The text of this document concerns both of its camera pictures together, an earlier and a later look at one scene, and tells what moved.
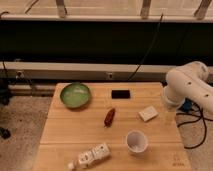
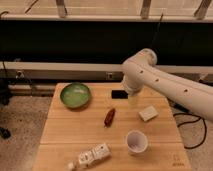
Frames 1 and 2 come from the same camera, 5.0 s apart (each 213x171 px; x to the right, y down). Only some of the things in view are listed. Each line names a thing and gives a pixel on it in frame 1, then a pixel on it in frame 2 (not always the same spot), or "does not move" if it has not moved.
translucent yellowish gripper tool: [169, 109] → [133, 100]
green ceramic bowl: [75, 95] does not move
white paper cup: [137, 142] does not move
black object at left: [5, 89] does not move
